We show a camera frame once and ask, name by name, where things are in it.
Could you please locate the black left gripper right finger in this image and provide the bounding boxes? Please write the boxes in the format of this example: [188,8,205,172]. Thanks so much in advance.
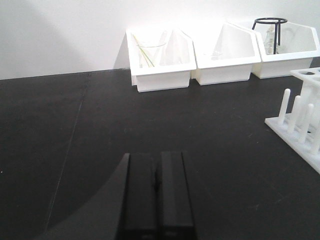
[157,151,197,240]

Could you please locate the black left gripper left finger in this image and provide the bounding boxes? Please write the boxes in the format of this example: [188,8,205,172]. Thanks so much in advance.
[116,153,158,240]

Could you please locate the white test tube rack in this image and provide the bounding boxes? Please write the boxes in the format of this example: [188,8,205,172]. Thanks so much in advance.
[264,67,320,173]

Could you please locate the white left storage bin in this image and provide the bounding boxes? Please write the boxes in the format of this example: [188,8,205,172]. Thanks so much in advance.
[126,27,197,92]

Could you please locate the white storage bin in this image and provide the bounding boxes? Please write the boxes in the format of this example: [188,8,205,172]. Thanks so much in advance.
[188,22,261,86]
[233,20,320,80]
[126,27,197,92]

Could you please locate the white middle storage bin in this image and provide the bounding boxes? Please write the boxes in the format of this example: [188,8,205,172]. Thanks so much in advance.
[188,22,261,86]

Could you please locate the clear glass beaker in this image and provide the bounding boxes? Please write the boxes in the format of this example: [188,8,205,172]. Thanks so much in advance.
[133,34,167,68]

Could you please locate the white right storage bin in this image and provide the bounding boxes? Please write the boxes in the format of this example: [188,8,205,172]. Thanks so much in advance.
[233,20,320,80]

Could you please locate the clear glassware in right bin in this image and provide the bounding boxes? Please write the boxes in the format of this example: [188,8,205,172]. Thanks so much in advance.
[263,25,285,55]

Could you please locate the black wire tripod stand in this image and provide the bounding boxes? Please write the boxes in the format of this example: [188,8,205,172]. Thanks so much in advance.
[251,17,288,55]

